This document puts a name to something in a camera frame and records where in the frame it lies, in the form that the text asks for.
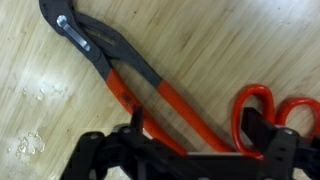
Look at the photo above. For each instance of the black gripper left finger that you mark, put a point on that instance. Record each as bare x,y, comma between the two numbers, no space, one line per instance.
133,156

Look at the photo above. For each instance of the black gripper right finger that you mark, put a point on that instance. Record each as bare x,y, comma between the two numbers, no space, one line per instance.
280,150

